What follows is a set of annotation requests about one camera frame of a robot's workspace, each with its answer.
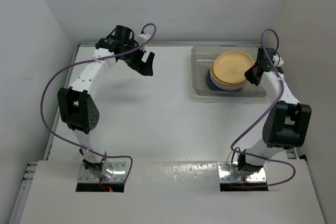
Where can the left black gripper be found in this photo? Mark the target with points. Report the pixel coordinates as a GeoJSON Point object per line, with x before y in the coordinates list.
{"type": "Point", "coordinates": [146, 69]}

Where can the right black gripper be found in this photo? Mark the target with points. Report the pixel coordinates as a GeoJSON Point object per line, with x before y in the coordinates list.
{"type": "Point", "coordinates": [248, 75]}

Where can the purple plate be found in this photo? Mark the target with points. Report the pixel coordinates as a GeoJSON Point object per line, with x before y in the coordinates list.
{"type": "Point", "coordinates": [213, 86]}

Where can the yellow plate back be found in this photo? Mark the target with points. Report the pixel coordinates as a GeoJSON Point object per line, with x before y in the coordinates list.
{"type": "Point", "coordinates": [230, 67]}

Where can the yellow plate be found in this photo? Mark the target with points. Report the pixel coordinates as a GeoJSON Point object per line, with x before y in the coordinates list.
{"type": "Point", "coordinates": [220, 83]}
{"type": "Point", "coordinates": [230, 67]}

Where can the teal ornate plate back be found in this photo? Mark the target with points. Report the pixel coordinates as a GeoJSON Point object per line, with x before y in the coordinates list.
{"type": "Point", "coordinates": [215, 85]}

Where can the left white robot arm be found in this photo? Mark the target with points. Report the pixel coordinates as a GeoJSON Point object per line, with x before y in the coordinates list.
{"type": "Point", "coordinates": [76, 103]}

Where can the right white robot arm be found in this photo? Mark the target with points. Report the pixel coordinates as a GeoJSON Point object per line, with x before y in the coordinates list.
{"type": "Point", "coordinates": [287, 121]}

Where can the clear plastic bin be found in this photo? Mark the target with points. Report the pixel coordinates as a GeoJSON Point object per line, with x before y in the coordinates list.
{"type": "Point", "coordinates": [202, 58]}

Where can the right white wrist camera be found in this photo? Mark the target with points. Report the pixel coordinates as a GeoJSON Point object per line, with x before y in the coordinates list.
{"type": "Point", "coordinates": [278, 61]}

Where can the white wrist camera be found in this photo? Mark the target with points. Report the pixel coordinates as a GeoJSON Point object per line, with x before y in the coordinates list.
{"type": "Point", "coordinates": [278, 61]}
{"type": "Point", "coordinates": [143, 38]}

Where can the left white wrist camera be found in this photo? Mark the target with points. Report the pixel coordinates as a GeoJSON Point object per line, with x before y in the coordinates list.
{"type": "Point", "coordinates": [143, 38]}

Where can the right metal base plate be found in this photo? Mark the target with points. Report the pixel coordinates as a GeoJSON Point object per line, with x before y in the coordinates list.
{"type": "Point", "coordinates": [229, 174]}

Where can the metal base plate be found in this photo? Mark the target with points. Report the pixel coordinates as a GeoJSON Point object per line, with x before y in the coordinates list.
{"type": "Point", "coordinates": [229, 174]}
{"type": "Point", "coordinates": [107, 172]}

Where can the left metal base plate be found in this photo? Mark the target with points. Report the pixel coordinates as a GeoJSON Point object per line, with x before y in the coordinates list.
{"type": "Point", "coordinates": [107, 172]}

